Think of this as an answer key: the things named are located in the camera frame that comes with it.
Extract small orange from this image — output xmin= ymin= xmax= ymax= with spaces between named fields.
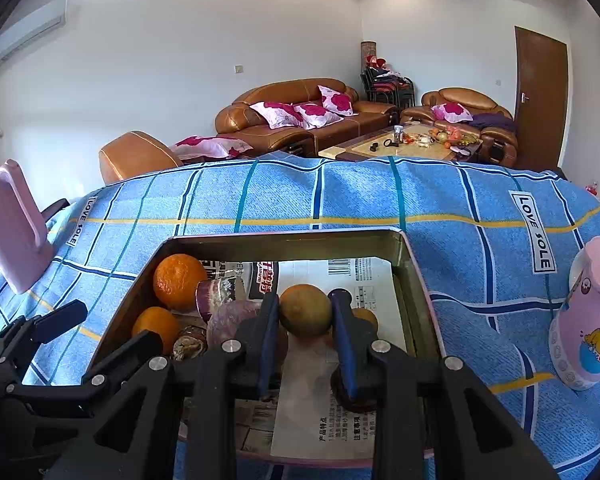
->
xmin=131 ymin=306 xmax=182 ymax=356

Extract pink tin box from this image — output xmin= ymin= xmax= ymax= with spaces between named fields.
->
xmin=87 ymin=227 xmax=448 ymax=468

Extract large orange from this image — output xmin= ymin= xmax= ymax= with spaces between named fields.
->
xmin=153 ymin=254 xmax=209 ymax=312

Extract white air conditioner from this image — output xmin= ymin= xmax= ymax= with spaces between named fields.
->
xmin=0 ymin=0 xmax=68 ymax=63

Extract blue plaid blanket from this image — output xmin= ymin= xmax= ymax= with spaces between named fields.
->
xmin=0 ymin=155 xmax=600 ymax=480

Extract long brown leather sofa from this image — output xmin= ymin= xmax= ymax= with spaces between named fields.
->
xmin=215 ymin=78 xmax=400 ymax=157

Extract printed paper sheet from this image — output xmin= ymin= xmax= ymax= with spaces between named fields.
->
xmin=180 ymin=257 xmax=408 ymax=461

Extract purple passion fruit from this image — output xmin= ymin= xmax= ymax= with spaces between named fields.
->
xmin=206 ymin=300 xmax=290 ymax=366

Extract brown chestnut-like fruit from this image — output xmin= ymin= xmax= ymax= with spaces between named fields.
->
xmin=172 ymin=325 xmax=208 ymax=361

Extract pink floral pillow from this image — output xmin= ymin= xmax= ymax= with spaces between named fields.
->
xmin=294 ymin=102 xmax=343 ymax=129
xmin=169 ymin=135 xmax=253 ymax=161
xmin=431 ymin=102 xmax=473 ymax=123
xmin=250 ymin=101 xmax=306 ymax=128
xmin=318 ymin=85 xmax=355 ymax=117

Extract dark chair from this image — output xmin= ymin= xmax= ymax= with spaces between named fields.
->
xmin=40 ymin=199 xmax=71 ymax=221

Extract stacked dark chairs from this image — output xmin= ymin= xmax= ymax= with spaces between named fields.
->
xmin=361 ymin=67 xmax=416 ymax=108

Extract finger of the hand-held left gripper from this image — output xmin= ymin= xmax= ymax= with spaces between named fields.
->
xmin=0 ymin=300 xmax=88 ymax=368
xmin=5 ymin=331 xmax=164 ymax=406

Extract brown wooden door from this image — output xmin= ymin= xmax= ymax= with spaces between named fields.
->
xmin=513 ymin=26 xmax=568 ymax=171

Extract purple blanket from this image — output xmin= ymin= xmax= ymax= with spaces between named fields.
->
xmin=467 ymin=112 xmax=516 ymax=133

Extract pink electric kettle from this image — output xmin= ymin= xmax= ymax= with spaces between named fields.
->
xmin=0 ymin=159 xmax=51 ymax=295

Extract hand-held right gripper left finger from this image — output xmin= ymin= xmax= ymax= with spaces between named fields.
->
xmin=45 ymin=292 xmax=281 ymax=480

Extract glass-top coffee table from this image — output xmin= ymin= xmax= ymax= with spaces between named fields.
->
xmin=318 ymin=124 xmax=483 ymax=163

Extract pink cartoon cup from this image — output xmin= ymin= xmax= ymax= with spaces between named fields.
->
xmin=549 ymin=236 xmax=600 ymax=391

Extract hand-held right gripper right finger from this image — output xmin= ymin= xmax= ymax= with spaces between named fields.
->
xmin=328 ymin=287 xmax=558 ymax=480

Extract purple cut taro piece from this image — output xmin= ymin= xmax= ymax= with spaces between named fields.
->
xmin=195 ymin=277 xmax=248 ymax=323

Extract red mesh bag of oranges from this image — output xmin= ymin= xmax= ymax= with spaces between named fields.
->
xmin=427 ymin=126 xmax=481 ymax=148

